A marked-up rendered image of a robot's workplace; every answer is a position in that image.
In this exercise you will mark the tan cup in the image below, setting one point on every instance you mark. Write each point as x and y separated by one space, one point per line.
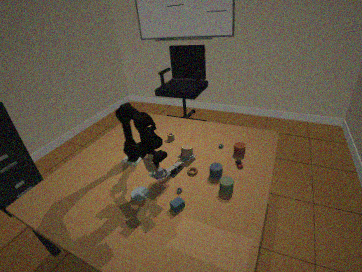
147 160
186 150

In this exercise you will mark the small blue block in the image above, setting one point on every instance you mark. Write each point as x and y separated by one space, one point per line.
177 204

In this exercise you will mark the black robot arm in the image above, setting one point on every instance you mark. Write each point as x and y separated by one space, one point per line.
140 120

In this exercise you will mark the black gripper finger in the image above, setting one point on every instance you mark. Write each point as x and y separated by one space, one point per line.
155 163
141 155

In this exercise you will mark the red round dish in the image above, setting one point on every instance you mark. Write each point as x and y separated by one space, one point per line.
239 149

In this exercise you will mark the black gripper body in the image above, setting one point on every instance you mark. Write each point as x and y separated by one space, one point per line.
144 147

